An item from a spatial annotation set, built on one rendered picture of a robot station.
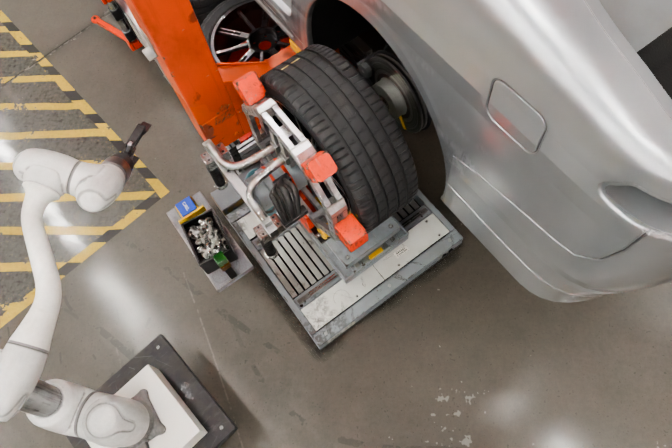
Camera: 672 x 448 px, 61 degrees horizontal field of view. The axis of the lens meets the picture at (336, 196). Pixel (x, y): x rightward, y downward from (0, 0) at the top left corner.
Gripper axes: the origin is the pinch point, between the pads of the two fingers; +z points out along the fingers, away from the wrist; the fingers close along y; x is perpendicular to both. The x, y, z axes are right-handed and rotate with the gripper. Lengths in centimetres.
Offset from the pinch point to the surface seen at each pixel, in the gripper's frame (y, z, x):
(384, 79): -50, 26, 68
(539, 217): -55, -47, 108
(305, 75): -47, -2, 40
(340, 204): -20, -20, 66
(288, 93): -42, -8, 38
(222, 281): 45, 4, 46
